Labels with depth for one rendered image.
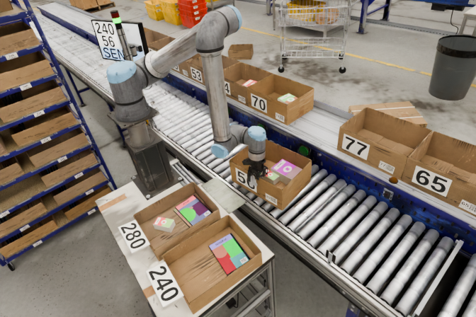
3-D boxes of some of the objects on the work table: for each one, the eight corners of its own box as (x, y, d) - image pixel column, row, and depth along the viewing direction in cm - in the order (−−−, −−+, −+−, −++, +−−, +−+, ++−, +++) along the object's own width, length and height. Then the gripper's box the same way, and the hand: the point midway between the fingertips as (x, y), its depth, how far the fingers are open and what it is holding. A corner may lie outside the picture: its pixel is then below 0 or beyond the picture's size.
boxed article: (171, 233, 166) (169, 228, 163) (154, 229, 169) (152, 224, 166) (176, 224, 170) (173, 219, 167) (159, 221, 173) (157, 216, 170)
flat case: (193, 228, 165) (193, 226, 164) (175, 209, 177) (174, 206, 176) (214, 214, 172) (213, 211, 171) (195, 196, 184) (194, 194, 183)
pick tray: (137, 226, 172) (132, 214, 166) (196, 192, 189) (193, 180, 183) (159, 262, 153) (154, 250, 147) (222, 221, 170) (219, 209, 164)
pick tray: (165, 266, 151) (160, 255, 145) (230, 225, 167) (228, 213, 161) (193, 315, 131) (188, 304, 125) (263, 263, 147) (262, 251, 141)
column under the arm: (146, 200, 187) (130, 159, 167) (130, 178, 204) (114, 139, 185) (184, 180, 199) (172, 139, 179) (166, 160, 216) (153, 122, 196)
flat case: (227, 277, 143) (227, 274, 142) (208, 247, 157) (208, 245, 156) (251, 261, 148) (251, 259, 147) (231, 233, 162) (231, 232, 161)
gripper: (256, 165, 159) (256, 195, 171) (270, 156, 165) (269, 186, 177) (244, 158, 165) (245, 187, 176) (258, 150, 170) (258, 179, 182)
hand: (253, 182), depth 177 cm, fingers open, 3 cm apart
